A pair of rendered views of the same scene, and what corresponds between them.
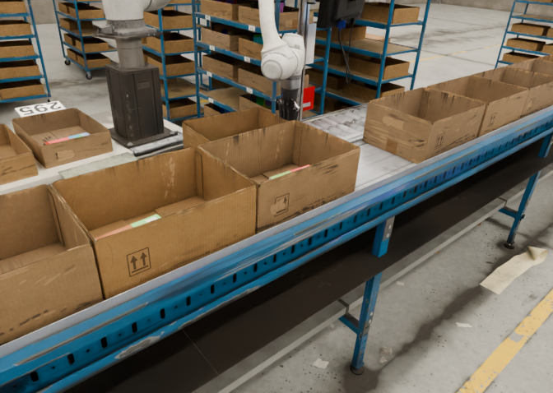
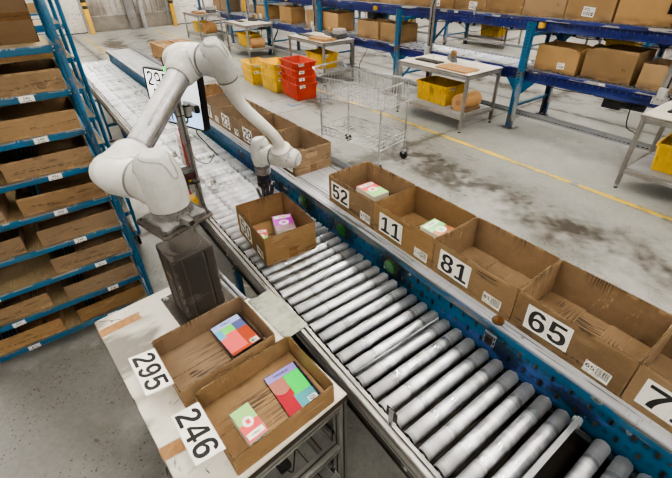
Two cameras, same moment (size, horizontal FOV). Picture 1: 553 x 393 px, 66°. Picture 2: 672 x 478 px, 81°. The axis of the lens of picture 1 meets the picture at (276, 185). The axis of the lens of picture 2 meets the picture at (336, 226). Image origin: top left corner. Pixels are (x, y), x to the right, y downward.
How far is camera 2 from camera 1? 2.31 m
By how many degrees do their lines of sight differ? 70
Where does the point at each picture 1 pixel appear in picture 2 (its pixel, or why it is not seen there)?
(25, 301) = (500, 242)
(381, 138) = (307, 167)
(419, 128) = (325, 148)
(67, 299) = (486, 241)
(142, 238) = (460, 213)
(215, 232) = (432, 208)
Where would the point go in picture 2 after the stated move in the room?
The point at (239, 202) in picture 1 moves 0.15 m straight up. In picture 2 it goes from (423, 194) to (426, 168)
